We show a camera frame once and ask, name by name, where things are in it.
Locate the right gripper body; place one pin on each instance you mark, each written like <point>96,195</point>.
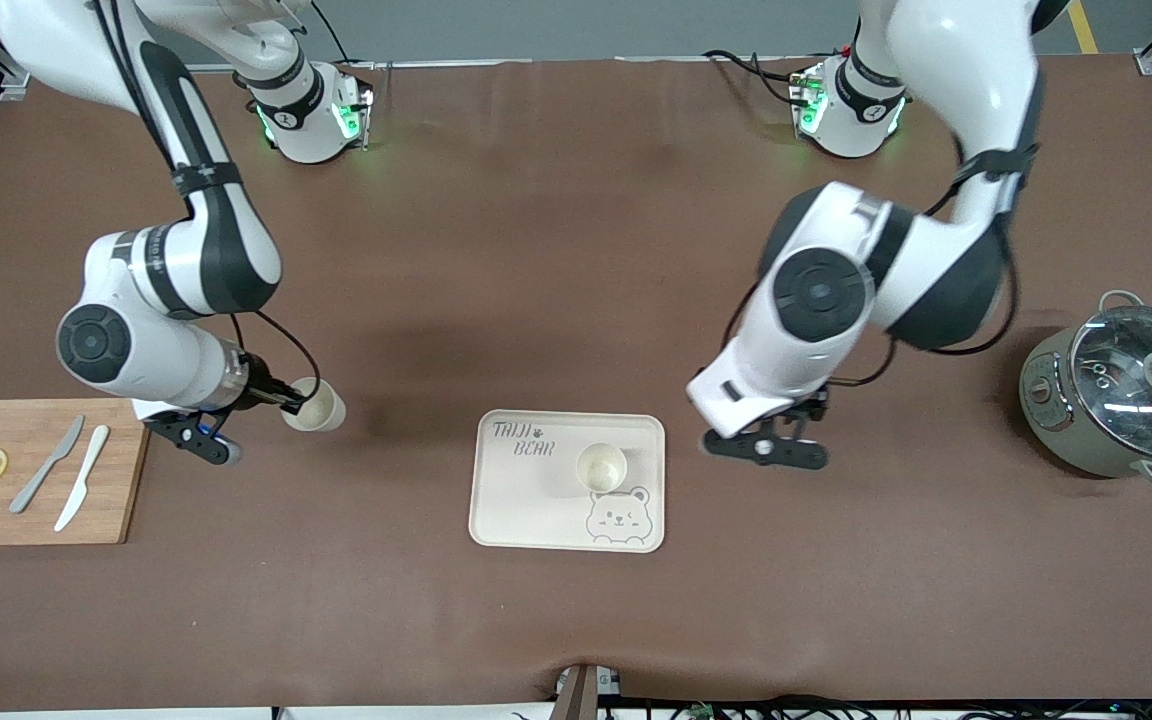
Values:
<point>262,389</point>

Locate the white plastic cup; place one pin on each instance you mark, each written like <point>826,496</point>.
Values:
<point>601,468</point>
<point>328,410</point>

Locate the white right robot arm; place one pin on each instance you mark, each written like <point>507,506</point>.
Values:
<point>156,350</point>

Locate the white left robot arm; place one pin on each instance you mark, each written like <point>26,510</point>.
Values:
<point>936,60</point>

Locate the cream bear print tray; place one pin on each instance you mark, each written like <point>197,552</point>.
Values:
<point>526,510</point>

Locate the white plastic knife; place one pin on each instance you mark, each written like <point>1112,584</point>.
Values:
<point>84,470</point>

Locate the grey plastic knife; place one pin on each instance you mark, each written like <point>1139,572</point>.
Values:
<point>48,465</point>

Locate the bamboo cutting board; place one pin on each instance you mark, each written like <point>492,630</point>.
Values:
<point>56,520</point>

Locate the grey-green electric pot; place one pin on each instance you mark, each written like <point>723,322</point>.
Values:
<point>1066,440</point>

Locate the glass pot lid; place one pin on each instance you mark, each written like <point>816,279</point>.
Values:
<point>1116,400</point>

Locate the table edge clamp bracket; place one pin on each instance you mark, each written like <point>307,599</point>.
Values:
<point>576,695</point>

